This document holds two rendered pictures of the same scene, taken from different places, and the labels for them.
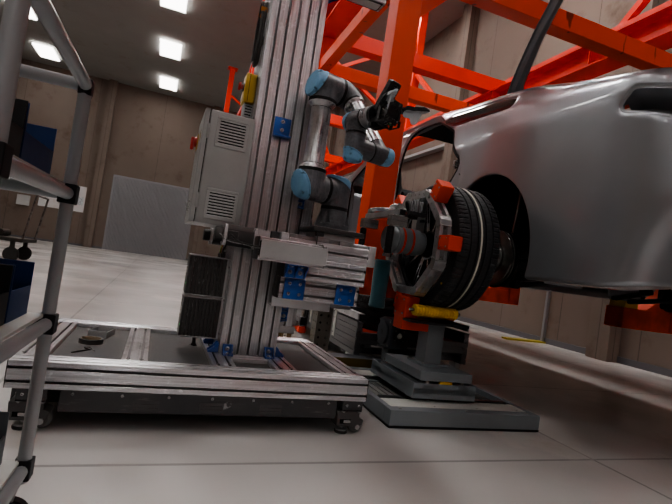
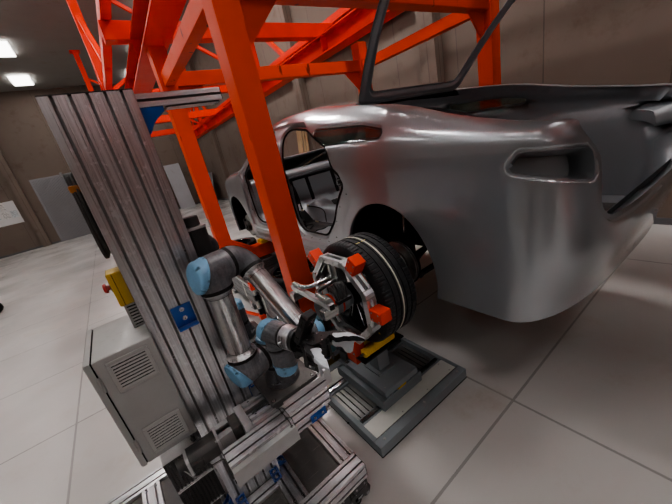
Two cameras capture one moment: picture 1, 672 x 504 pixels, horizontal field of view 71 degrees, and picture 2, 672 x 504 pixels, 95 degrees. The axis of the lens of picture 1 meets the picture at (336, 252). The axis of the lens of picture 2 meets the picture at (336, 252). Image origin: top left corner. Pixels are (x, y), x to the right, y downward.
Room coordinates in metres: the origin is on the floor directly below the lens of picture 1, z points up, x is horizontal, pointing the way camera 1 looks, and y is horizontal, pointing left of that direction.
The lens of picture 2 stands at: (0.85, -0.06, 1.74)
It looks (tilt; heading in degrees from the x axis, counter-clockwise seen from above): 19 degrees down; 347
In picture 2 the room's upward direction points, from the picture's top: 13 degrees counter-clockwise
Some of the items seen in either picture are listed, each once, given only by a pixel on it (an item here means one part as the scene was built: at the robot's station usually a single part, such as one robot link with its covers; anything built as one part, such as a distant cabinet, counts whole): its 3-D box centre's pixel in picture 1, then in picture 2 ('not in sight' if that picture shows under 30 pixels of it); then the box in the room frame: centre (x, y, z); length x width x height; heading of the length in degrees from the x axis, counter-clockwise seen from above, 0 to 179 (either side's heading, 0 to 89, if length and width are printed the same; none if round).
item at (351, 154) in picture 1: (357, 148); (287, 354); (1.74, -0.02, 1.12); 0.11 x 0.08 x 0.11; 125
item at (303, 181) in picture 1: (317, 136); (230, 322); (1.95, 0.15, 1.19); 0.15 x 0.12 x 0.55; 125
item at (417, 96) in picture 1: (434, 113); (284, 84); (5.27, -0.87, 2.54); 2.58 x 0.12 x 0.42; 109
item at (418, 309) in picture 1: (434, 312); (378, 343); (2.39, -0.54, 0.51); 0.29 x 0.06 x 0.06; 109
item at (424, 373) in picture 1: (429, 345); (377, 354); (2.53, -0.57, 0.32); 0.40 x 0.30 x 0.28; 19
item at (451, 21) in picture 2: not in sight; (411, 41); (4.81, -2.48, 2.67); 1.77 x 0.10 x 0.12; 19
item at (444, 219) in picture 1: (415, 243); (343, 298); (2.47, -0.41, 0.85); 0.54 x 0.07 x 0.54; 19
